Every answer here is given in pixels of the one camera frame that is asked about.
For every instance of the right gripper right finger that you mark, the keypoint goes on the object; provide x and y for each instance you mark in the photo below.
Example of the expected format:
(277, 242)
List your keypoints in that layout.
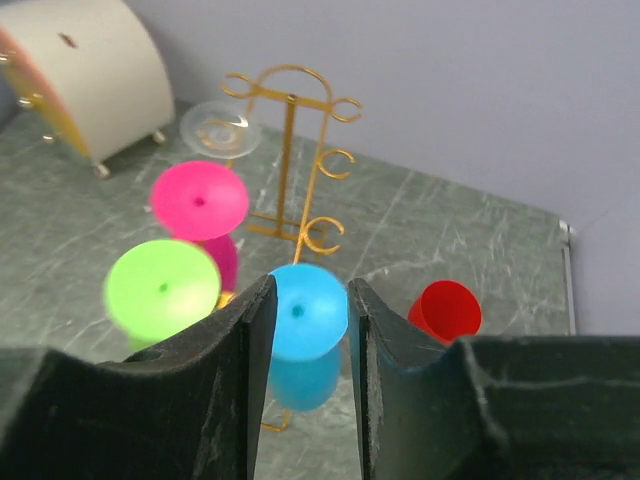
(490, 407)

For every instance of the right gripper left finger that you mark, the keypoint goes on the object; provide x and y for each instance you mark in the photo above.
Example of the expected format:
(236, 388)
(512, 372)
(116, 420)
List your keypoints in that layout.
(189, 407)

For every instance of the red plastic wine glass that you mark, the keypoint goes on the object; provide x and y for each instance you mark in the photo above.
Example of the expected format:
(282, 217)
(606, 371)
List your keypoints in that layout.
(446, 310)

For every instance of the green plastic wine glass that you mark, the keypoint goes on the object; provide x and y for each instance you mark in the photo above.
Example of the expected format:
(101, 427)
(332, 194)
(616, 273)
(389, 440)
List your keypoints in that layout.
(160, 288)

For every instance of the blue plastic wine glass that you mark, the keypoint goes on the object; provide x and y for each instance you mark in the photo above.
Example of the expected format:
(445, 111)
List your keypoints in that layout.
(312, 319)

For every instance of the pink plastic wine glass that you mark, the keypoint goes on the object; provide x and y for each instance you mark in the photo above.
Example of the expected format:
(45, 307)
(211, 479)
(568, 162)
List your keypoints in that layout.
(203, 203)

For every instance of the clear wine glass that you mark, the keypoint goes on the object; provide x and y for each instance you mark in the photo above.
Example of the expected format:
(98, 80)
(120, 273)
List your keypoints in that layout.
(219, 131)

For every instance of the white semicircular drawer cabinet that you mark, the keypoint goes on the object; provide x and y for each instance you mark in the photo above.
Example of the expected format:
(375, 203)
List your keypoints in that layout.
(92, 72)

